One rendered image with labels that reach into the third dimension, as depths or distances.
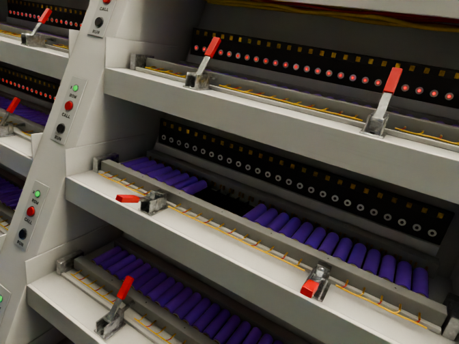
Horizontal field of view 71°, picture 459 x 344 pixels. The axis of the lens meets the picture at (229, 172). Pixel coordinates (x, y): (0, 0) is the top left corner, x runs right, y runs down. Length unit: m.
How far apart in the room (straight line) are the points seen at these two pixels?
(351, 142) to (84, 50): 0.49
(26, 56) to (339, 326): 0.74
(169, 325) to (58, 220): 0.27
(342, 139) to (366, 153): 0.03
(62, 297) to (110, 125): 0.32
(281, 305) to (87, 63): 0.51
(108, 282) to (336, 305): 0.39
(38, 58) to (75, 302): 0.48
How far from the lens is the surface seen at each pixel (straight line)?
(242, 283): 0.45
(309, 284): 0.37
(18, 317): 0.74
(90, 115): 0.63
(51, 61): 0.75
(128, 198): 0.47
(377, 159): 0.41
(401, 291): 0.46
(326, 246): 0.49
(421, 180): 0.42
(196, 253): 0.47
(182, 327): 0.57
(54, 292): 0.67
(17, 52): 0.85
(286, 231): 0.49
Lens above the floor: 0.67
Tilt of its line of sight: 1 degrees down
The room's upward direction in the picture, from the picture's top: 20 degrees clockwise
